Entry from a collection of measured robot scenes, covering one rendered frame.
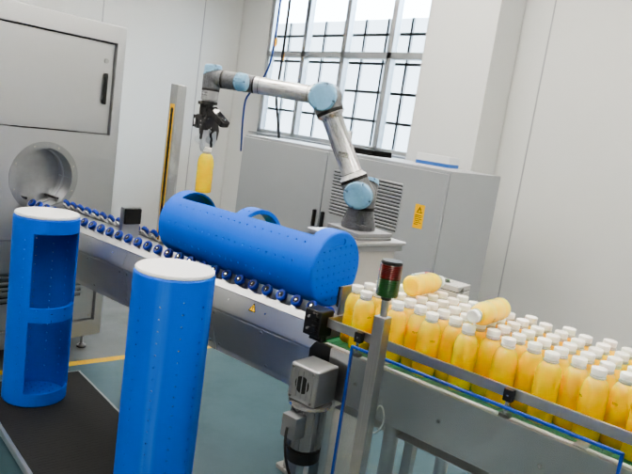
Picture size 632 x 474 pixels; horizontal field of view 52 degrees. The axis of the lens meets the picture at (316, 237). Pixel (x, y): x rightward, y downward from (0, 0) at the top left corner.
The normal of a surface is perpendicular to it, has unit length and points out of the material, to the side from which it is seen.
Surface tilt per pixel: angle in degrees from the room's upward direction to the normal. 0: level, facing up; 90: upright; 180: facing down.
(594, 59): 90
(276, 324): 71
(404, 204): 90
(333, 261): 90
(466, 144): 90
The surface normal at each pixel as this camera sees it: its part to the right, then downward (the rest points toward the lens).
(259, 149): -0.76, 0.00
